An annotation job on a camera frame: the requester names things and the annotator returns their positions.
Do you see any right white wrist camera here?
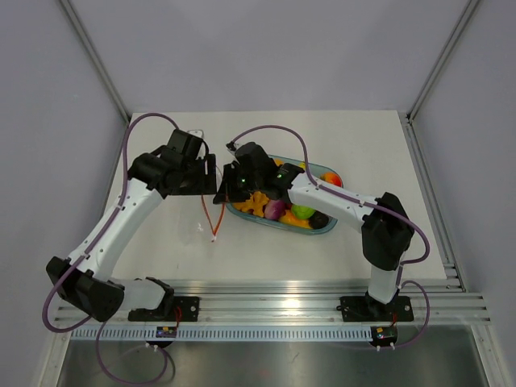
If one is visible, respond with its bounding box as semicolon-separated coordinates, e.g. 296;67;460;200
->
226;141;242;159

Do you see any clear orange zip top bag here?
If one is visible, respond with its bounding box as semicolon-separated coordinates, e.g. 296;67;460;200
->
179;194;226;243

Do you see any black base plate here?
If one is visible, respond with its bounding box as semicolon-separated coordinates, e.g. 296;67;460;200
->
128;296;200;323
336;294;414;323

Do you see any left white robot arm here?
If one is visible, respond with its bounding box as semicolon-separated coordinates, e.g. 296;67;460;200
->
46;129;217;323

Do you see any aluminium frame post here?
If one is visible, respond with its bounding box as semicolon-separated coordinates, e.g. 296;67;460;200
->
56;0;131;125
406;0;483;124

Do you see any aluminium mounting rail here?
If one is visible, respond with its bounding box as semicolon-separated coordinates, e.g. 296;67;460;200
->
52;279;493;328

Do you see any yellow ginger root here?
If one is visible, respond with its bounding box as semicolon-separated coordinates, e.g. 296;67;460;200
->
233;191;270;218

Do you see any green round vegetable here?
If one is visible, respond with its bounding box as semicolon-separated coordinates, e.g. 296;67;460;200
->
291;204;315;220

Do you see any small circuit board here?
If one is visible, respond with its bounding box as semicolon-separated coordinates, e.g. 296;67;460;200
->
371;325;397;345
156;326;177;338

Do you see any white slotted cable duct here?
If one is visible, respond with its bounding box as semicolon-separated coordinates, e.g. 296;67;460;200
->
72;325;372;342

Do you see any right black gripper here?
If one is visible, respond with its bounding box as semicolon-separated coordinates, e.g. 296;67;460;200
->
214;164;263;204

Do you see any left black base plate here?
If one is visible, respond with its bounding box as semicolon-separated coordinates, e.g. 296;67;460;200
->
128;296;200;323

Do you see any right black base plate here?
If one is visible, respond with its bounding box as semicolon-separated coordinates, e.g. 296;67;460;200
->
336;294;414;323

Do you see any left small circuit board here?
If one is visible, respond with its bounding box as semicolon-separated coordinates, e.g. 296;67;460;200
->
156;326;177;338

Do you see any right small circuit board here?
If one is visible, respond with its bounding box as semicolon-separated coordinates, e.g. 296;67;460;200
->
371;325;397;345

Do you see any purple onion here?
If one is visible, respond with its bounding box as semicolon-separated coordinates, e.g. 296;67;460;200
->
264;200;286;221

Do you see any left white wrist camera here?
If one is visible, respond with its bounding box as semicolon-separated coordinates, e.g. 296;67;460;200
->
188;130;205;139

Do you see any left aluminium frame post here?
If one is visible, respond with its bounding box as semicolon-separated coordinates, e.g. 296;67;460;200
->
56;0;131;125

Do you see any right aluminium frame post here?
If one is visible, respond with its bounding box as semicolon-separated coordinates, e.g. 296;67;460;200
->
406;0;483;124

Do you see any orange red tomato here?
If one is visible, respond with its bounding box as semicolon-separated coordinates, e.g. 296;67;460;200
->
320;172;343;187

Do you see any teal plastic food tray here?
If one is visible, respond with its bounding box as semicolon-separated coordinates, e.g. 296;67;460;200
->
227;163;343;235

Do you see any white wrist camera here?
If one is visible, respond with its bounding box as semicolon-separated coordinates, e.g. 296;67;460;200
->
188;130;205;139
226;141;242;159

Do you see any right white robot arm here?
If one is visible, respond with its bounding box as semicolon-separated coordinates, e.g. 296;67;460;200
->
213;142;414;321

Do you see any dark purple plum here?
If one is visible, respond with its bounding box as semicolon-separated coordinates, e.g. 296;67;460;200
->
308;211;330;230

